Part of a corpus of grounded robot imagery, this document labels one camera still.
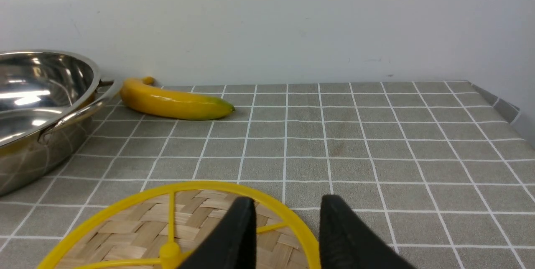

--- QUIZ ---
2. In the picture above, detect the stainless steel pot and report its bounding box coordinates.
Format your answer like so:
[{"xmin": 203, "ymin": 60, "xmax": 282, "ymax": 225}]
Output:
[{"xmin": 0, "ymin": 50, "xmax": 122, "ymax": 195}]

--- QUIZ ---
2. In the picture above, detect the yellow banana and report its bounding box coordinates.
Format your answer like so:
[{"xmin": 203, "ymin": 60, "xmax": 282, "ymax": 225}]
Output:
[{"xmin": 119, "ymin": 76, "xmax": 235, "ymax": 120}]

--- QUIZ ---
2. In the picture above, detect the grey checked tablecloth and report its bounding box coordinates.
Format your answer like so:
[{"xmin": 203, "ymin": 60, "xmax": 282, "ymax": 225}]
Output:
[{"xmin": 1, "ymin": 82, "xmax": 535, "ymax": 269}]

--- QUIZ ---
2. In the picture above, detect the yellow bamboo steamer lid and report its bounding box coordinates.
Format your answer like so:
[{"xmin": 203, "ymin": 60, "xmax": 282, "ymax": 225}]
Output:
[{"xmin": 38, "ymin": 181, "xmax": 321, "ymax": 269}]

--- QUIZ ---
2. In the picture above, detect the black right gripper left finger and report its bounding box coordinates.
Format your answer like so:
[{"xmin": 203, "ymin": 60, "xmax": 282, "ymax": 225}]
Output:
[{"xmin": 178, "ymin": 197, "xmax": 257, "ymax": 269}]

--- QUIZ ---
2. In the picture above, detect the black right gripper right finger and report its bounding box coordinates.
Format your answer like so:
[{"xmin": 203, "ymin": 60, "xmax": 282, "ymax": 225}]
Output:
[{"xmin": 319, "ymin": 195, "xmax": 415, "ymax": 269}]

